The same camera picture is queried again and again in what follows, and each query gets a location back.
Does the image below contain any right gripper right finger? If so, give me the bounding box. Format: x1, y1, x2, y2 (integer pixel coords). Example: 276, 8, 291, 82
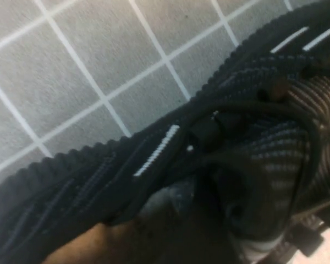
290, 217, 330, 258

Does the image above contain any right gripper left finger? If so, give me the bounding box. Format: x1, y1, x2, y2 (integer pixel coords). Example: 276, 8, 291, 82
42, 219, 160, 264

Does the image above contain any black knit sneaker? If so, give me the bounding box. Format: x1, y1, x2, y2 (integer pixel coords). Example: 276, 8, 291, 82
0, 1, 330, 264

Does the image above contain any grey white checked tablecloth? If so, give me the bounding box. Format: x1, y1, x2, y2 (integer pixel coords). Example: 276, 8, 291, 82
0, 0, 314, 188

